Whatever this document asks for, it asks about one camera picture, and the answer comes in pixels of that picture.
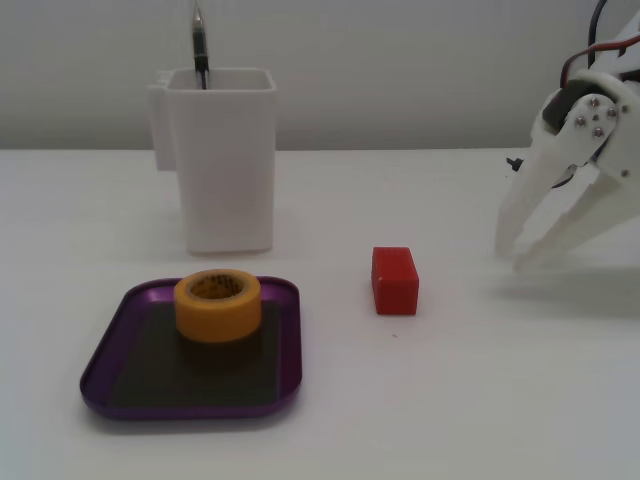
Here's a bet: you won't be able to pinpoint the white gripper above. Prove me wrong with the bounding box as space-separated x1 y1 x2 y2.
495 68 640 273

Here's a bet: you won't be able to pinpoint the red cube block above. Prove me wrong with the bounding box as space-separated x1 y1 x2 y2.
371 245 420 316

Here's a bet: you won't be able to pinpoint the white plastic pen holder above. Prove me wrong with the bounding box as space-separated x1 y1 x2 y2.
147 68 278 257

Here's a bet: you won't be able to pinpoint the yellow masking tape roll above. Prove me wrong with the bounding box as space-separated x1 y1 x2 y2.
173 269 262 344

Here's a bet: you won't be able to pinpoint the black pen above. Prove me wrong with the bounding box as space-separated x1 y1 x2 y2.
191 0 212 91

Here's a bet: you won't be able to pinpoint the purple metal tray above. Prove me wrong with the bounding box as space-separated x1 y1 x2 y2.
79 275 304 422

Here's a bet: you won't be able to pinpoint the red white black servo wires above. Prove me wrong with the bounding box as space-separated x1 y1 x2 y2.
558 0 640 91

